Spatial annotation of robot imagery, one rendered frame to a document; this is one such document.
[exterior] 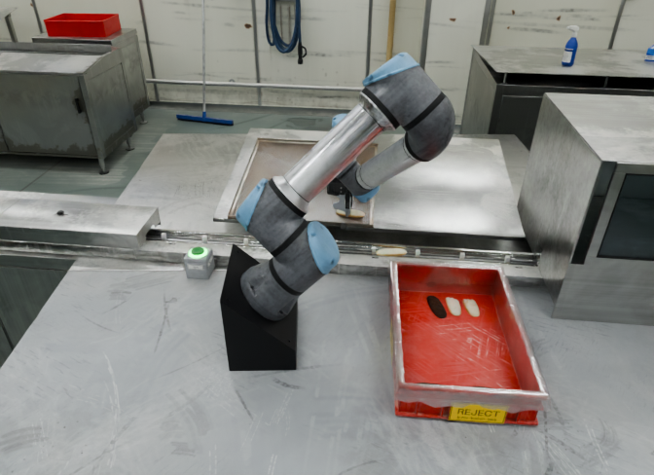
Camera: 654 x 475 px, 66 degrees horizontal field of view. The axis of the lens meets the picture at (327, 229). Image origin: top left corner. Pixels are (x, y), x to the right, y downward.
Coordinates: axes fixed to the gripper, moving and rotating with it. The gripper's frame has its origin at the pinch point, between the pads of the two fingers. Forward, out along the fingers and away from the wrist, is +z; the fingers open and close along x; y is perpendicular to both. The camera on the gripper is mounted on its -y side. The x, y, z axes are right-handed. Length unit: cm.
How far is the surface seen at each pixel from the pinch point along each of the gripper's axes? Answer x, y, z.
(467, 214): -7.1, -39.9, 2.2
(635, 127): 0, -77, -40
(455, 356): 54, -36, -1
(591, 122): -1, -66, -40
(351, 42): -342, 52, 82
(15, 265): 36, 109, 10
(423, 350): 53, -28, -1
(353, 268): 24.8, -5.2, 2.1
